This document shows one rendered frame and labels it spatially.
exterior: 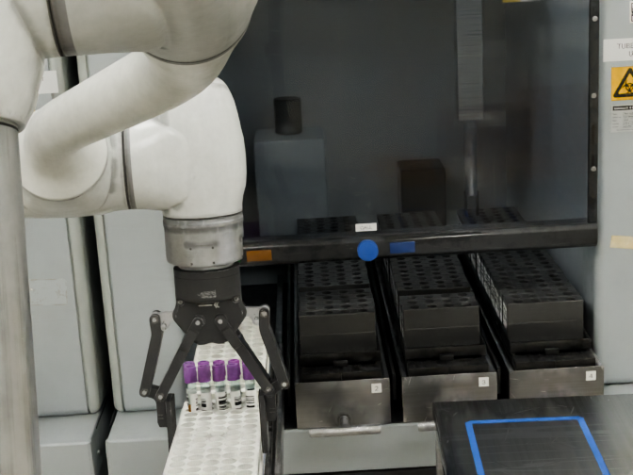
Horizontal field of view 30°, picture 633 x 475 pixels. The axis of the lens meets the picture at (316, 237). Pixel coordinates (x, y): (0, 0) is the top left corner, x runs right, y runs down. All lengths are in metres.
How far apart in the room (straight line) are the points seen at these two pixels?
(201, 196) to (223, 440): 0.28
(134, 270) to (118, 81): 0.72
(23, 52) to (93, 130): 0.36
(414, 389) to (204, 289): 0.48
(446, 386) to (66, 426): 0.56
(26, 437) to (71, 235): 1.01
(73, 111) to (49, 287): 0.69
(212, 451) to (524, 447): 0.38
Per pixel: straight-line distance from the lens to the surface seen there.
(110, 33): 0.77
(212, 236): 1.30
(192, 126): 1.28
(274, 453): 1.49
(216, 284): 1.32
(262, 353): 1.64
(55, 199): 1.26
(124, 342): 1.78
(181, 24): 0.78
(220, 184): 1.29
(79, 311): 1.77
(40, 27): 0.76
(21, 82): 0.76
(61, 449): 1.76
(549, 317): 1.77
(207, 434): 1.39
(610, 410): 1.56
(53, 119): 1.14
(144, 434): 1.75
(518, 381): 1.71
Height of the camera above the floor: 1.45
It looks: 16 degrees down
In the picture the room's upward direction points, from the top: 3 degrees counter-clockwise
